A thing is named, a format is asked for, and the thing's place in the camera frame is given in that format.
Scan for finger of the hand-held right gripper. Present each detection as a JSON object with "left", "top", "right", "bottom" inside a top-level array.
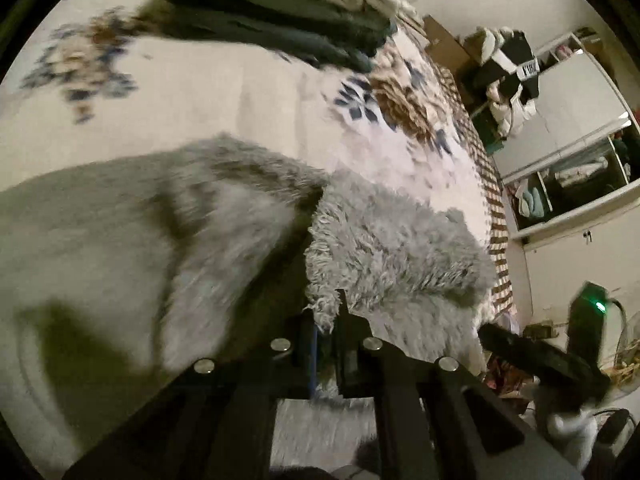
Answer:
[{"left": 478, "top": 324, "right": 612, "bottom": 403}]

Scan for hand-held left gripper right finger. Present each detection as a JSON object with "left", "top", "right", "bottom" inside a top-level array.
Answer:
[{"left": 334, "top": 289, "right": 585, "bottom": 480}]

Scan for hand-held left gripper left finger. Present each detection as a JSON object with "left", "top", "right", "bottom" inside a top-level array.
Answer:
[{"left": 64, "top": 309, "right": 322, "bottom": 480}]

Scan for grey fluffy pants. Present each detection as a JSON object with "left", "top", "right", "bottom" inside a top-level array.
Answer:
[{"left": 0, "top": 132, "right": 498, "bottom": 480}]

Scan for standing fan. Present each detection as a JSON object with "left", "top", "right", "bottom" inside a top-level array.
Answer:
[{"left": 602, "top": 297, "right": 640, "bottom": 403}]

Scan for light blue folded towel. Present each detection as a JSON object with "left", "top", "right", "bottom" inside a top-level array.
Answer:
[{"left": 515, "top": 180, "right": 551, "bottom": 218}]

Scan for white wardrobe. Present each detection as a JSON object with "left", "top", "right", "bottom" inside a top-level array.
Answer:
[{"left": 492, "top": 30, "right": 640, "bottom": 242}]

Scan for pile of clothes and bags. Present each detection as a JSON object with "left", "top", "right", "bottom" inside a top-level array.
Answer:
[{"left": 457, "top": 26, "right": 543, "bottom": 153}]

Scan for floral printed bed sheet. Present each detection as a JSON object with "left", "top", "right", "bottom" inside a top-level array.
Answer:
[{"left": 0, "top": 0, "right": 518, "bottom": 323}]

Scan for brown cardboard box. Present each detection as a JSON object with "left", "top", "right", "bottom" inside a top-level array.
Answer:
[{"left": 422, "top": 14, "right": 473, "bottom": 68}]

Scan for folded dark blue clothes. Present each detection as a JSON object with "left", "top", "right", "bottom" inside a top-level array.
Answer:
[{"left": 134, "top": 2, "right": 375, "bottom": 75}]

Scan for folded dark green clothes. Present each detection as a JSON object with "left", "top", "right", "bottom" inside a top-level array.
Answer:
[{"left": 167, "top": 0, "right": 399, "bottom": 58}]

